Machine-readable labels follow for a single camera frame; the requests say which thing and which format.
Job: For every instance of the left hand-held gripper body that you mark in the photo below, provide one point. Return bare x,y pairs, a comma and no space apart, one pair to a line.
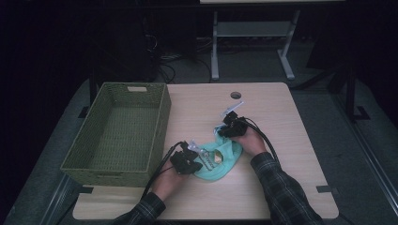
183,162

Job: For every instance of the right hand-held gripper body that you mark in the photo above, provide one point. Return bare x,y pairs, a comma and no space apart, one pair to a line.
234,125

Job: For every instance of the teal garment with striped lining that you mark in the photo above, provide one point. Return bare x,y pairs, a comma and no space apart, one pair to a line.
219,170

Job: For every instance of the green woven basket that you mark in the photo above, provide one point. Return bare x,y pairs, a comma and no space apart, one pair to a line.
125,131

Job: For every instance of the person's right hand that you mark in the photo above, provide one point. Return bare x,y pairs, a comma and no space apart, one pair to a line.
252,142

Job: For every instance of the person's left hand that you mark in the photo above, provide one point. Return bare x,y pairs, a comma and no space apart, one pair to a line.
169,184

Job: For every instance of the white metal stand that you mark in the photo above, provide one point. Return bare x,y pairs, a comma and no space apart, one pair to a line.
250,28

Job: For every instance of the grey tape strip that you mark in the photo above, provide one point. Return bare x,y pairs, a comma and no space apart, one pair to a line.
324,189

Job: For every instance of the black metal stand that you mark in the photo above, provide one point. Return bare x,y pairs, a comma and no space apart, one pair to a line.
351,93

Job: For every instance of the aluminium floor rail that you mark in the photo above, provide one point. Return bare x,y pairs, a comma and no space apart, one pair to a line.
375,175
59,200

